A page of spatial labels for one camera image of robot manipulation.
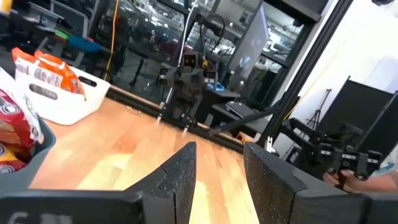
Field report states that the black tripod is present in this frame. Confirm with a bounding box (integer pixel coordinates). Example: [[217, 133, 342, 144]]
[[306, 88, 332, 130]]

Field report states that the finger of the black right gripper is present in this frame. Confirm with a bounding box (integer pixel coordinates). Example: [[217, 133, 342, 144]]
[[186, 90, 201, 108], [174, 90, 187, 108]]

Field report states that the grey monitor panel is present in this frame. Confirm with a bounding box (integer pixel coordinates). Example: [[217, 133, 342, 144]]
[[228, 2, 270, 91]]

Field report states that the black aluminium table frame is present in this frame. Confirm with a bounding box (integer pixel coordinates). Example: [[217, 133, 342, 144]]
[[105, 0, 354, 153]]

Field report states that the black desk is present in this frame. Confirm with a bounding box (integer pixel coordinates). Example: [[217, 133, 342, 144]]
[[211, 102, 272, 135]]

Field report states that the white plastic bin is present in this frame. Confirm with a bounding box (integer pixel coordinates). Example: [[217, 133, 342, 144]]
[[14, 60, 111, 126]]

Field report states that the red Maruchan noodle pack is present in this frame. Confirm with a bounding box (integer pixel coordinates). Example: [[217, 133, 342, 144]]
[[0, 88, 35, 153], [0, 142, 28, 175], [0, 67, 45, 144]]

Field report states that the black partition panel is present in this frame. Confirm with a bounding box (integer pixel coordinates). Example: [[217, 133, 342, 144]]
[[316, 76, 398, 160]]

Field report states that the white cable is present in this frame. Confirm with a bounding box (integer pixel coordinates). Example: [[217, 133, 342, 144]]
[[176, 0, 196, 67]]

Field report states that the yellow cable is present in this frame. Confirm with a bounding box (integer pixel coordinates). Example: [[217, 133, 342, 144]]
[[103, 0, 121, 82]]

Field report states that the teal plastic bin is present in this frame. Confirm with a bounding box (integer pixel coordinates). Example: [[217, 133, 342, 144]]
[[0, 116, 57, 194]]

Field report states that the black laptop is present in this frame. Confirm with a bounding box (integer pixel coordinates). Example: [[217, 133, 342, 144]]
[[225, 100, 259, 119]]

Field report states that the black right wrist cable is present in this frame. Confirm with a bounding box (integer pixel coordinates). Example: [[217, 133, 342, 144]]
[[198, 13, 226, 60]]

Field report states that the orange Maruchan noodle pack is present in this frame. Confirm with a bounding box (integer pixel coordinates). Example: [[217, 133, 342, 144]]
[[11, 47, 37, 82], [33, 49, 87, 101]]

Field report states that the person's hand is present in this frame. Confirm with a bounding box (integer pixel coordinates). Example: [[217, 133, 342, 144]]
[[322, 169, 371, 194]]

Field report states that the person's forearm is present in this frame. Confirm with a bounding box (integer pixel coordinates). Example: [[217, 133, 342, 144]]
[[368, 172, 398, 194]]

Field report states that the blue stool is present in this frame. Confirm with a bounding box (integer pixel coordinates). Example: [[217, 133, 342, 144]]
[[67, 34, 102, 54]]

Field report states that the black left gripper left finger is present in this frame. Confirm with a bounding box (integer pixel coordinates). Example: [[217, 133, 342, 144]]
[[124, 141, 197, 224]]

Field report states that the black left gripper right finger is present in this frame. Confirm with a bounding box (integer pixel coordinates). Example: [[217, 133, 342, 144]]
[[244, 142, 371, 224]]

